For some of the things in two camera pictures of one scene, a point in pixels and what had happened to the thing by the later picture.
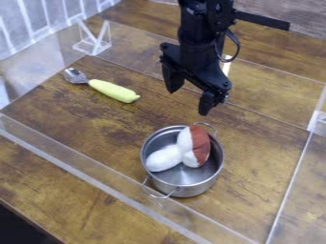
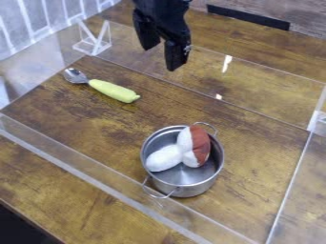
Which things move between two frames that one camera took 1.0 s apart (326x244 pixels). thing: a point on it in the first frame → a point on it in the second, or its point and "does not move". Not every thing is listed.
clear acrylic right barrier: x=301 y=220 does not move
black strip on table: x=250 y=17 does not move
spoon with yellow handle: x=107 y=89 does not move
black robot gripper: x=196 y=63 → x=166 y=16
